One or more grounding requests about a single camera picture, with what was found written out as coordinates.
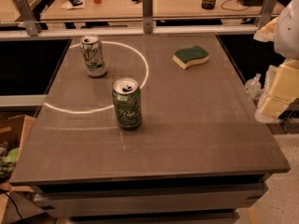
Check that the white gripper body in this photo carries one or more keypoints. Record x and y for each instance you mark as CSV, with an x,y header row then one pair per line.
x,y
288,32

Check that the metal bracket post middle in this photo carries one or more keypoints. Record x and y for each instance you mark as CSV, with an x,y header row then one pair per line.
x,y
147,14

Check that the clear sanitizer bottle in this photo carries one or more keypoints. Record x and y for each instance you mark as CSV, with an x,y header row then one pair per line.
x,y
253,86

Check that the green snack bag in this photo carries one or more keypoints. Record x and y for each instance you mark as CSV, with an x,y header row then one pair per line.
x,y
8,160

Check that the metal bracket post right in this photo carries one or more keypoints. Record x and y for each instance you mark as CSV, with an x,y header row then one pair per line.
x,y
265,14

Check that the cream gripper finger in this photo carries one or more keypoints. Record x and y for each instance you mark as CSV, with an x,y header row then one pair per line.
x,y
267,32
281,88

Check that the black mesh cup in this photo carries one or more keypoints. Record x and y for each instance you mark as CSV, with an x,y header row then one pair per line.
x,y
208,4

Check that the green soda can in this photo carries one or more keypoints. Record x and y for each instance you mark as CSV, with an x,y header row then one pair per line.
x,y
126,96

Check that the cardboard box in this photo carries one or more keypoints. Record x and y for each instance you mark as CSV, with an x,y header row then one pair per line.
x,y
15,131

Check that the metal bracket post left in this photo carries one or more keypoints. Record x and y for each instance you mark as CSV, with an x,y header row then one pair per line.
x,y
31,25

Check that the white 7up can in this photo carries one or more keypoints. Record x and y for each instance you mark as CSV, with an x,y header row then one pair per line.
x,y
92,52

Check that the metal bracket post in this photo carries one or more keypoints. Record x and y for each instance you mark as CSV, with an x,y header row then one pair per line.
x,y
31,25
265,14
147,14

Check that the green yellow sponge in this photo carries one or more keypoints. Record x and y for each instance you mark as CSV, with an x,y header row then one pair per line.
x,y
190,57

